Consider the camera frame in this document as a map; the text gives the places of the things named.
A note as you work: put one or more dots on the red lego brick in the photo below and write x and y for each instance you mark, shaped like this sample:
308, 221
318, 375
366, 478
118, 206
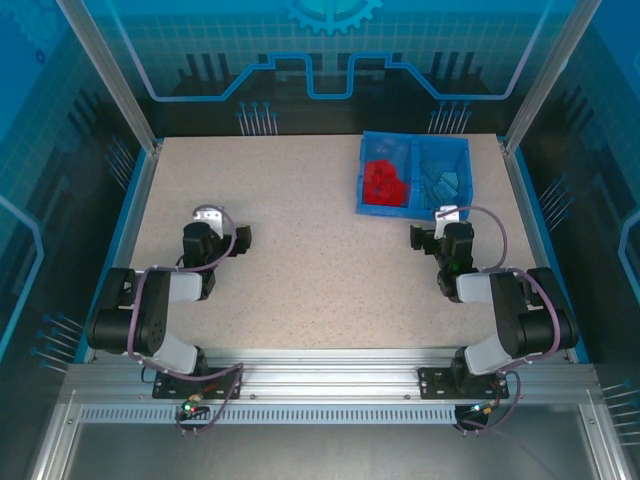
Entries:
400, 198
384, 166
371, 167
372, 181
385, 194
371, 195
387, 179
401, 186

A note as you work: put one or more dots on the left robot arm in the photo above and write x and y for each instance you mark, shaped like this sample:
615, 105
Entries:
150, 310

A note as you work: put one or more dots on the blue table border strip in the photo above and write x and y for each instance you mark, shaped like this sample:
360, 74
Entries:
120, 240
531, 200

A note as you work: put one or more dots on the blue divided plastic bin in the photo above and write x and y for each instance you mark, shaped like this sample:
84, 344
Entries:
390, 147

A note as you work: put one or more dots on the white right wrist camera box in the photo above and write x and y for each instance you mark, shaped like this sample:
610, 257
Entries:
446, 217

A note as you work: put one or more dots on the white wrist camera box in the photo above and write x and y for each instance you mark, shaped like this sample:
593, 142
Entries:
207, 216
446, 217

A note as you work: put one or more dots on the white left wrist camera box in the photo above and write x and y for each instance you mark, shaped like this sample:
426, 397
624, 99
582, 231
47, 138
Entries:
207, 216

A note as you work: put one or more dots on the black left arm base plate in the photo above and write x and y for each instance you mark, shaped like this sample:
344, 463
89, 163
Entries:
225, 382

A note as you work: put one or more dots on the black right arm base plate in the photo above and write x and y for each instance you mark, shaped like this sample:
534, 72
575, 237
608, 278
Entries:
435, 382

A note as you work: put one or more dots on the wide aluminium mounting rail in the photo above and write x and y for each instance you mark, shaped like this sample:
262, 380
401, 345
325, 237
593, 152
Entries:
325, 375

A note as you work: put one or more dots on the aluminium frame post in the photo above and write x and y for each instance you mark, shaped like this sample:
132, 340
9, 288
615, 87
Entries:
114, 75
550, 75

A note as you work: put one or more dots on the aluminium frame side rail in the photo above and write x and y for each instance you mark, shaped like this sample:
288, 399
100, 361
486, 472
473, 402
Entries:
52, 440
600, 440

